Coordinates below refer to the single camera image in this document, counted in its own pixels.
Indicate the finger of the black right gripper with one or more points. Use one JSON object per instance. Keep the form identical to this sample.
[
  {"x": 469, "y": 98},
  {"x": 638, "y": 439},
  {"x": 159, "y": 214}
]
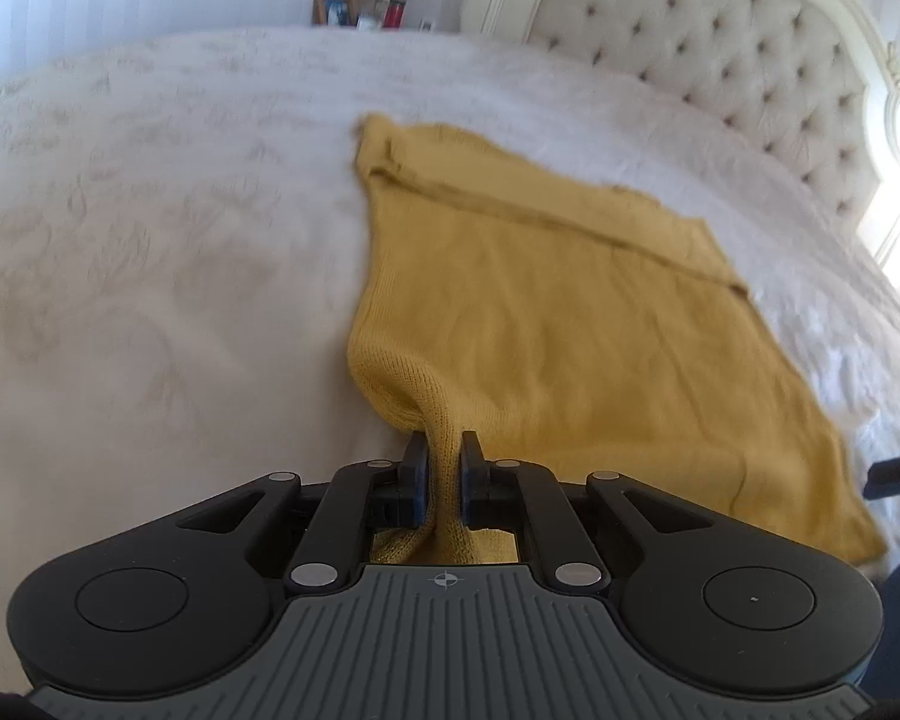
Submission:
[{"x": 883, "y": 480}]

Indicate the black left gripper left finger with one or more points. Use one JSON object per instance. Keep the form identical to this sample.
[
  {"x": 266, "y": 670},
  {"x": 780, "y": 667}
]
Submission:
[{"x": 361, "y": 501}]

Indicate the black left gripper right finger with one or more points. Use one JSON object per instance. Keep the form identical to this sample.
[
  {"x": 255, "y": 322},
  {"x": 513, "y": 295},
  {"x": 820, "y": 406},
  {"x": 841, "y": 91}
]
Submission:
[{"x": 527, "y": 501}]

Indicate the mustard yellow knit sweater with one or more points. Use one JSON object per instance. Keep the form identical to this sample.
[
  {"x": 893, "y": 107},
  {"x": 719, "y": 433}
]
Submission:
[{"x": 581, "y": 327}]

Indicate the white embroidered bedspread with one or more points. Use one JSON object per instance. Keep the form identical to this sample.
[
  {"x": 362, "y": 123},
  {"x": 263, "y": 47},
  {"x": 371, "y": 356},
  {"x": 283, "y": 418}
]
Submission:
[{"x": 183, "y": 242}]

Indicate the cream tufted headboard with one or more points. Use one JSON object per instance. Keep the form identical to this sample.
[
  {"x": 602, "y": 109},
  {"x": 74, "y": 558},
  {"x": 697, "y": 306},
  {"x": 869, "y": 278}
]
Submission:
[{"x": 810, "y": 83}]

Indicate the red bottle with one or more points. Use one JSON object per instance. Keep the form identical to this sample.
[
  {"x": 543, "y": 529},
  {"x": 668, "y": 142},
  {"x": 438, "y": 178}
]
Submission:
[{"x": 393, "y": 16}]

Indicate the small white photo frame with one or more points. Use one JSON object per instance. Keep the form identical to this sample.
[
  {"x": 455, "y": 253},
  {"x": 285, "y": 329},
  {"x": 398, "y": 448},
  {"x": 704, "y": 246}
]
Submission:
[{"x": 368, "y": 21}]

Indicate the wooden picture frame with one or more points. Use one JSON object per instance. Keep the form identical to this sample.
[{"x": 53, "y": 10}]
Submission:
[{"x": 334, "y": 13}]

